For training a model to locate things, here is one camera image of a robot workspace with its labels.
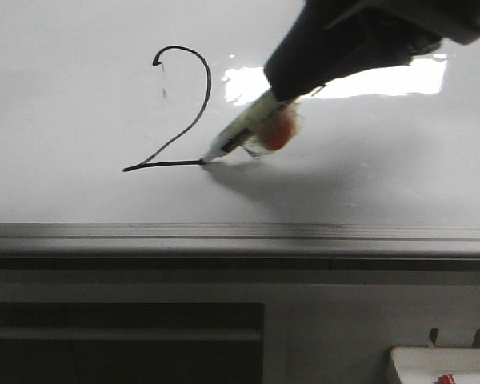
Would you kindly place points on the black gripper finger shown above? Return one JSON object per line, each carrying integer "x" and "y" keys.
{"x": 320, "y": 48}

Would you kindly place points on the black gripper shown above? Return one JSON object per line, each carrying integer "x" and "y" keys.
{"x": 429, "y": 22}

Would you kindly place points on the white black-tipped whiteboard marker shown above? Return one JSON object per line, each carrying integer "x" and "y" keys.
{"x": 246, "y": 125}

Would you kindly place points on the white plastic tray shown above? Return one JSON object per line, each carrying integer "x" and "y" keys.
{"x": 426, "y": 364}

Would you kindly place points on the white whiteboard with grey frame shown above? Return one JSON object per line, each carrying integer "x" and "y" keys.
{"x": 385, "y": 162}

